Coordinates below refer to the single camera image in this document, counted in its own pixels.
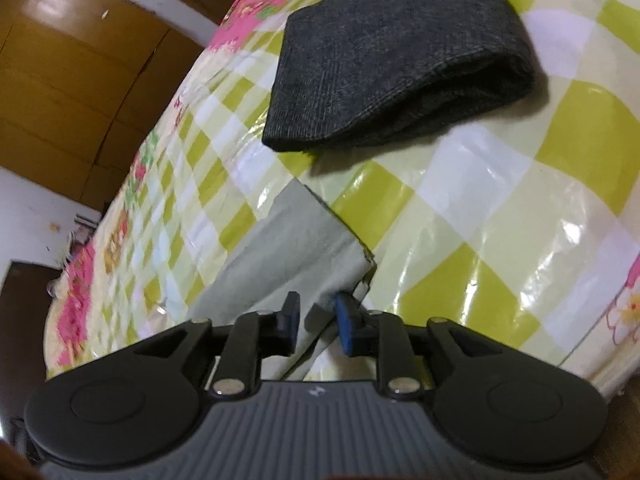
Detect grey-green pants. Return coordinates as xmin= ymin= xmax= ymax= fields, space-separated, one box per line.
xmin=191 ymin=180 xmax=375 ymax=380

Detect folded dark grey garment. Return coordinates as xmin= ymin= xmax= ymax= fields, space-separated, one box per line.
xmin=262 ymin=0 xmax=541 ymax=152

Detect brown wooden wardrobe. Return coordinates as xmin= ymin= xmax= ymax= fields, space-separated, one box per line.
xmin=1 ymin=0 xmax=231 ymax=209

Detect dark wooden headboard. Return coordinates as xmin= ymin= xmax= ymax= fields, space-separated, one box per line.
xmin=0 ymin=261 xmax=61 ymax=440

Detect checkered cartoon bed cover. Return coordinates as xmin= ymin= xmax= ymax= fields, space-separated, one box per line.
xmin=43 ymin=0 xmax=639 ymax=396

